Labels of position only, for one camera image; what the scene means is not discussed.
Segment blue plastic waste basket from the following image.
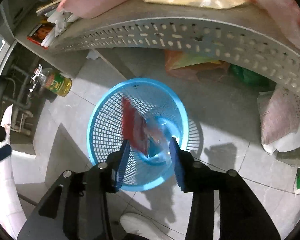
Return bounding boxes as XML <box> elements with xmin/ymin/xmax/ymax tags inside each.
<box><xmin>87</xmin><ymin>78</ymin><xmax>194</xmax><ymax>191</ymax></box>

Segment orange plastic bag on floor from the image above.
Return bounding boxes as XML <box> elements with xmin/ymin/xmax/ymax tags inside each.
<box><xmin>164</xmin><ymin>50</ymin><xmax>230</xmax><ymax>81</ymax></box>

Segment red snack bag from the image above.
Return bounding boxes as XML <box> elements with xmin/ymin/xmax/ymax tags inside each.
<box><xmin>121</xmin><ymin>97</ymin><xmax>166</xmax><ymax>157</ymax></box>

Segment perforated metal shelf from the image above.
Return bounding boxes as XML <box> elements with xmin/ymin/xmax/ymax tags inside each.
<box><xmin>50</xmin><ymin>0</ymin><xmax>300</xmax><ymax>106</ymax></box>

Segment pink white sack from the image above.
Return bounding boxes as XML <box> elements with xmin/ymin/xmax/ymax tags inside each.
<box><xmin>257</xmin><ymin>85</ymin><xmax>300</xmax><ymax>154</ymax></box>

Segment red box on shelf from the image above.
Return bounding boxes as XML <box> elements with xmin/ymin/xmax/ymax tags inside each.
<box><xmin>27</xmin><ymin>22</ymin><xmax>55</xmax><ymax>49</ymax></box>

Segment yellow cooking oil bottle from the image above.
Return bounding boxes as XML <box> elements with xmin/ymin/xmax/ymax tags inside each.
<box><xmin>30</xmin><ymin>64</ymin><xmax>72</xmax><ymax>97</ymax></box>

